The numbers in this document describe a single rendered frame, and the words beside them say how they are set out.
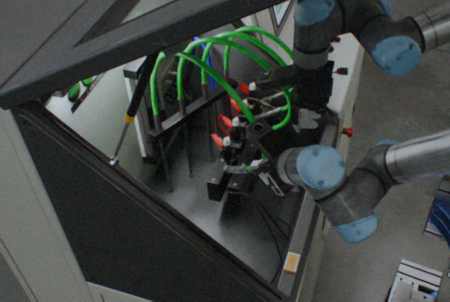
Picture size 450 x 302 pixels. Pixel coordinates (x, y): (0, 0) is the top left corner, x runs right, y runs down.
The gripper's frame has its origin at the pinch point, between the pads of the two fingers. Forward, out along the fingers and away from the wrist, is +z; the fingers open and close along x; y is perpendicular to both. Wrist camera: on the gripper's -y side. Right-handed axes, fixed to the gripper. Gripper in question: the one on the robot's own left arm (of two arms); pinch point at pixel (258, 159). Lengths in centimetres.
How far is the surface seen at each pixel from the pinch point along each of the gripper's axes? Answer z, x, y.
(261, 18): 34, 35, -28
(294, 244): 11.5, -2.5, 25.4
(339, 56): 53, 59, -2
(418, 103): 159, 140, 60
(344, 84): 43, 50, 5
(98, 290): 39, -51, 9
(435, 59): 180, 181, 50
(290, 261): 7.1, -6.6, 26.7
